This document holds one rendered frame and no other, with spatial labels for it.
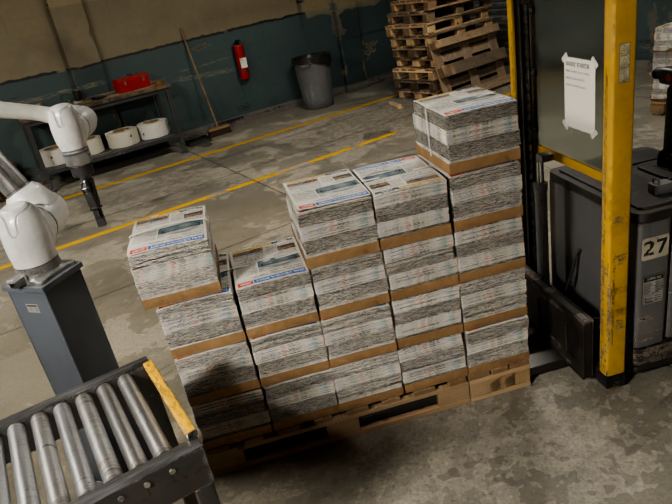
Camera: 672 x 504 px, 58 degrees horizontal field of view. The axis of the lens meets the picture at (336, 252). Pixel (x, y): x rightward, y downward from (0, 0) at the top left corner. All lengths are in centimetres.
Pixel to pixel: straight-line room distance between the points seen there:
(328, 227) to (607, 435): 138
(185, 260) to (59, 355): 64
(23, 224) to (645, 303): 241
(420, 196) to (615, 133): 71
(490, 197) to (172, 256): 121
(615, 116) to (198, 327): 167
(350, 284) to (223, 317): 50
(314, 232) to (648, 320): 146
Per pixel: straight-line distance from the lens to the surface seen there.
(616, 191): 243
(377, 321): 243
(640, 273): 270
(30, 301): 247
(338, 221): 223
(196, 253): 220
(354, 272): 232
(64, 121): 226
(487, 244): 246
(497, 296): 258
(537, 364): 291
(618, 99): 233
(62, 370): 259
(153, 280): 225
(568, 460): 259
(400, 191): 225
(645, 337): 289
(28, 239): 237
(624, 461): 261
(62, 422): 196
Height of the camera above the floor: 182
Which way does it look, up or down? 25 degrees down
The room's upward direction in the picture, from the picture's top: 11 degrees counter-clockwise
